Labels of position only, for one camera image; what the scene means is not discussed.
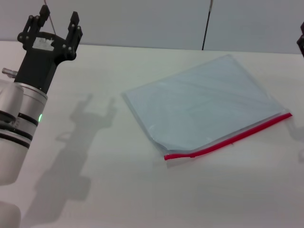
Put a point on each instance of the silver metal connector plug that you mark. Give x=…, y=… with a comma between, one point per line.
x=9, y=72

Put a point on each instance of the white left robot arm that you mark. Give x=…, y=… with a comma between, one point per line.
x=14, y=133

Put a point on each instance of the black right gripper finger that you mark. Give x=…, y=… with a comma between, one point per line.
x=301, y=42

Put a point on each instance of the clear red-zipper document bag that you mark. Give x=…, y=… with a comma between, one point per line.
x=202, y=102

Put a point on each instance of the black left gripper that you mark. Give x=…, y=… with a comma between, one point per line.
x=39, y=64

